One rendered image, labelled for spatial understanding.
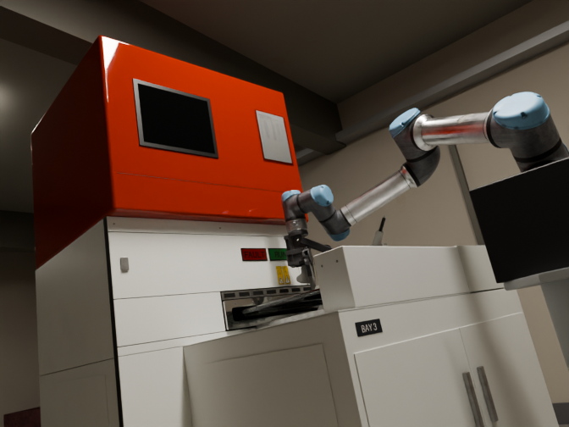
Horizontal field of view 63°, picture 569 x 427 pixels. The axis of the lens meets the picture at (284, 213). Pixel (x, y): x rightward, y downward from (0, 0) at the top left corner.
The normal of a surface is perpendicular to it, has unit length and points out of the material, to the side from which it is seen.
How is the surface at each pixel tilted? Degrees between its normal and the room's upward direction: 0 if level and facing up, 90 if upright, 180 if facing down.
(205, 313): 90
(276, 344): 90
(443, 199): 90
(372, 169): 90
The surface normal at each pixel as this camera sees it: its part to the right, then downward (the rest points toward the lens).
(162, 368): 0.66, -0.31
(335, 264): -0.73, -0.05
